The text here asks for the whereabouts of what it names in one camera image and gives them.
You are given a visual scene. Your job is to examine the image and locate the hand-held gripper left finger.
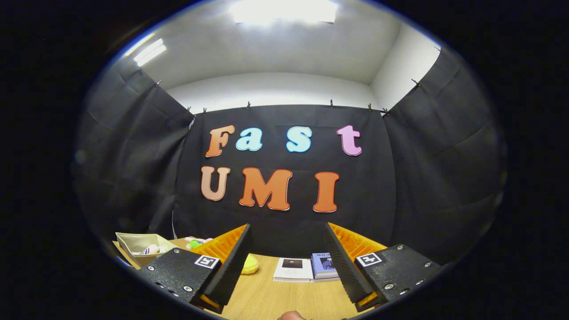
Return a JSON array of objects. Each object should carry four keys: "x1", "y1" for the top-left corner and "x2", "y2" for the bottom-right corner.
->
[{"x1": 138, "y1": 223, "x2": 252, "y2": 314}]

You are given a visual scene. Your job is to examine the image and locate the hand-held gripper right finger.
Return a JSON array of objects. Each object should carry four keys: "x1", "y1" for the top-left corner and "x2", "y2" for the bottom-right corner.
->
[{"x1": 324, "y1": 222, "x2": 442, "y2": 313}]

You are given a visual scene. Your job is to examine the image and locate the beige fabric storage box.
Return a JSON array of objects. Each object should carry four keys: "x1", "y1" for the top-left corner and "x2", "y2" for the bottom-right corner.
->
[{"x1": 113, "y1": 232, "x2": 180, "y2": 268}]

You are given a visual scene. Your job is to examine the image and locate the yellow plush ball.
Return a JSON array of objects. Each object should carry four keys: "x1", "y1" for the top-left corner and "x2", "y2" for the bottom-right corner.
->
[{"x1": 241, "y1": 254, "x2": 260, "y2": 275}]

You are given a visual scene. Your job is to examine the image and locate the blue book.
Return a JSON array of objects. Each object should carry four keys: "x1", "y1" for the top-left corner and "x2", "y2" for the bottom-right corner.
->
[{"x1": 310, "y1": 252, "x2": 341, "y2": 281}]

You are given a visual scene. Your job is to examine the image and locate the green pink plush toy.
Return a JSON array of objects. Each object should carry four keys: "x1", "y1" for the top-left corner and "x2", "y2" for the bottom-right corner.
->
[{"x1": 185, "y1": 237, "x2": 214, "y2": 250}]

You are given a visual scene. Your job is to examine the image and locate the white book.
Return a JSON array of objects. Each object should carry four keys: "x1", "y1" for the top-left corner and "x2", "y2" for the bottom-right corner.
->
[{"x1": 273, "y1": 257, "x2": 314, "y2": 283}]

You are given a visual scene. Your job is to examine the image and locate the black backdrop cloth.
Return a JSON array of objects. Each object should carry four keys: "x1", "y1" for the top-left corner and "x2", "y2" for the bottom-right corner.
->
[{"x1": 73, "y1": 44, "x2": 507, "y2": 267}]

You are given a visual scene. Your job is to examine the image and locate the small ceiling light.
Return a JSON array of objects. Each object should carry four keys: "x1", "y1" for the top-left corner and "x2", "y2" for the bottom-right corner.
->
[{"x1": 133, "y1": 38, "x2": 167, "y2": 67}]

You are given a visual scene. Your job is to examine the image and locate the large ceiling light panel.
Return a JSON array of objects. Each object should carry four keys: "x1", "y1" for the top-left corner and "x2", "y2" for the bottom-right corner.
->
[{"x1": 231, "y1": 0, "x2": 338, "y2": 24}]

